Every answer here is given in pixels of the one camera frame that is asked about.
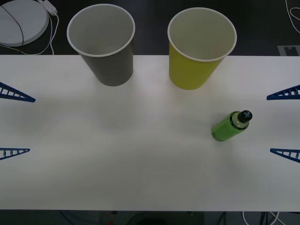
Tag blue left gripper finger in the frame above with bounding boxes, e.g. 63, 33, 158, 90
0, 82, 36, 103
0, 148, 30, 161

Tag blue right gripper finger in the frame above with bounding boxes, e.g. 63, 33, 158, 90
270, 147, 300, 164
266, 84, 300, 101

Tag green plastic bottle black cap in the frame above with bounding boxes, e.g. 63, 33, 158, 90
211, 109, 253, 143

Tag white round disc base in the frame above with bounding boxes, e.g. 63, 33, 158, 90
0, 0, 50, 46

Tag yellow-green plastic waste bin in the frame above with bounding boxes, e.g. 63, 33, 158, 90
167, 7, 237, 90

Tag grey plastic waste bin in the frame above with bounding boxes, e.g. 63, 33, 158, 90
67, 3, 136, 87

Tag white cable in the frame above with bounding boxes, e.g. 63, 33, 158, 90
285, 0, 300, 39
242, 210, 282, 225
0, 13, 60, 56

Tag thin black cable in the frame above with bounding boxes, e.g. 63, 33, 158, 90
0, 4, 24, 45

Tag white power switch block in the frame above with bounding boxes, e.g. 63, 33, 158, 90
38, 0, 58, 15

